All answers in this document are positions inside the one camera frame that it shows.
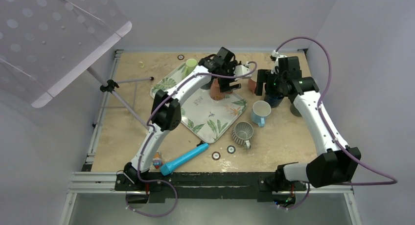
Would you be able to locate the navy blue mug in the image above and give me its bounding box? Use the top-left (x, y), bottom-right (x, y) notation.
top-left (264, 94), bottom-right (284, 108)

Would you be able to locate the dark grey-green mug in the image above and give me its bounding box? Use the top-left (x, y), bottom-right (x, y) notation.
top-left (290, 104), bottom-right (302, 117)

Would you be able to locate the pink ceramic mug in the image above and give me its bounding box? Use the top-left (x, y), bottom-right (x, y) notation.
top-left (248, 77), bottom-right (257, 93)

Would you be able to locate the blue flashlight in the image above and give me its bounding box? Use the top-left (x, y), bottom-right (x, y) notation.
top-left (160, 143), bottom-right (209, 176)

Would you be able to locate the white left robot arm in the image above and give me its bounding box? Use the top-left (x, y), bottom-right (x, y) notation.
top-left (123, 47), bottom-right (238, 190)

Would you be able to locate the terracotta flower mug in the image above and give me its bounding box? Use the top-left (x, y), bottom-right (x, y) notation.
top-left (209, 78), bottom-right (233, 101)

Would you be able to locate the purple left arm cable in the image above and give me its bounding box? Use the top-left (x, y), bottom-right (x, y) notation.
top-left (125, 61), bottom-right (258, 218)

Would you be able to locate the dark teal mug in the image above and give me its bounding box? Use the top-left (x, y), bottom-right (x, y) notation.
top-left (201, 80), bottom-right (213, 90)

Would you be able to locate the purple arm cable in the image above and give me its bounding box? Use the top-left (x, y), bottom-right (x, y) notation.
top-left (125, 61), bottom-right (258, 218)
top-left (271, 36), bottom-right (398, 211)

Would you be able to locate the white leaf-print tray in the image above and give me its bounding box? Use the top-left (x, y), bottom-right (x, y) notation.
top-left (150, 64), bottom-right (247, 143)

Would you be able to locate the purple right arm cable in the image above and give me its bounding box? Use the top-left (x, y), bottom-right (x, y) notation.
top-left (271, 36), bottom-right (398, 211)

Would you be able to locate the clear perforated panel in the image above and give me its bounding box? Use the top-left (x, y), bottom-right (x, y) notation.
top-left (0, 0), bottom-right (132, 108)

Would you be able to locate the grey ribbed mug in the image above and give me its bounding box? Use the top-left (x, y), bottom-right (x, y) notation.
top-left (231, 122), bottom-right (254, 150)

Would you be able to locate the grey tripod stand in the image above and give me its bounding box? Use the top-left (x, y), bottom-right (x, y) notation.
top-left (87, 67), bottom-right (155, 131)

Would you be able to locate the small toy figure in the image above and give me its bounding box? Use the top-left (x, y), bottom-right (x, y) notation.
top-left (152, 151), bottom-right (163, 169)

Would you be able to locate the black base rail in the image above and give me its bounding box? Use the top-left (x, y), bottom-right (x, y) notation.
top-left (115, 172), bottom-right (306, 203)

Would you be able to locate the light green mug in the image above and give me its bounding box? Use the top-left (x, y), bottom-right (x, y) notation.
top-left (182, 58), bottom-right (198, 79)

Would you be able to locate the orange poker chip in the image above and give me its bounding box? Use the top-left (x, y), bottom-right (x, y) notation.
top-left (211, 152), bottom-right (221, 160)

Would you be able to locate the light blue ceramic mug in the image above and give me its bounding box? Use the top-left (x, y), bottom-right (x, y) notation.
top-left (250, 100), bottom-right (272, 128)

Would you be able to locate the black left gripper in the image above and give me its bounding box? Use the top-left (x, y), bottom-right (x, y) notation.
top-left (217, 61), bottom-right (241, 93)

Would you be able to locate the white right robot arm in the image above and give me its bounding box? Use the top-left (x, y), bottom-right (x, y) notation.
top-left (255, 55), bottom-right (361, 191)

